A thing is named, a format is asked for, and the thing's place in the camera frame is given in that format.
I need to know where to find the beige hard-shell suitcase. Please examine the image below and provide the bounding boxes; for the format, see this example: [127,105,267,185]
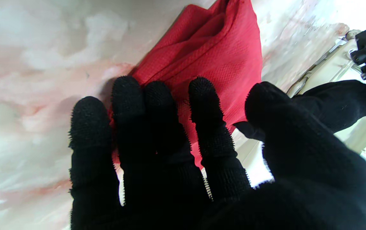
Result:
[287,30,366,154]

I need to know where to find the red shirt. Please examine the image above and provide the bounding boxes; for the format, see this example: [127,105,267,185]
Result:
[108,0,263,170]

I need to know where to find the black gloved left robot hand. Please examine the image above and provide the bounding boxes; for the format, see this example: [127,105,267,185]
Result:
[234,80,366,141]

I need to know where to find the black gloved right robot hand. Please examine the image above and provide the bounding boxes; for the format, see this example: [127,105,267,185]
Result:
[69,76,366,230]

